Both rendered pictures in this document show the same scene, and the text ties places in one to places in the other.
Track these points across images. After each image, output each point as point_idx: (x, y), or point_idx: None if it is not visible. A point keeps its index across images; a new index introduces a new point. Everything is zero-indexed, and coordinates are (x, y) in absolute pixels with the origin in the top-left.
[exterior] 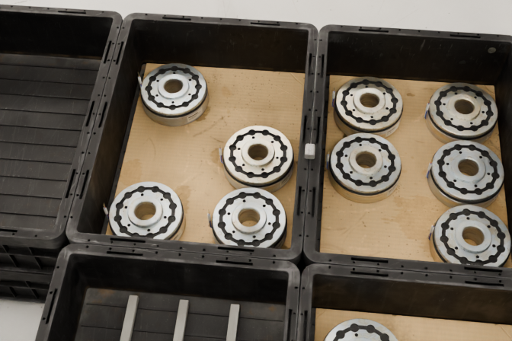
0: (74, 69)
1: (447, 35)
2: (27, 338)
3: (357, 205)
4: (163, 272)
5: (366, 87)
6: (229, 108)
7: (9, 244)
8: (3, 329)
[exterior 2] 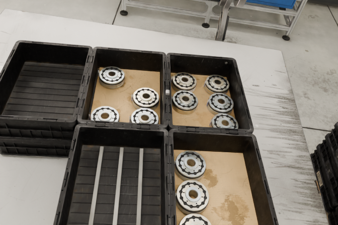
0: (70, 69)
1: (211, 57)
2: (52, 171)
3: (183, 115)
4: (115, 134)
5: (183, 75)
6: (133, 83)
7: (53, 125)
8: (42, 168)
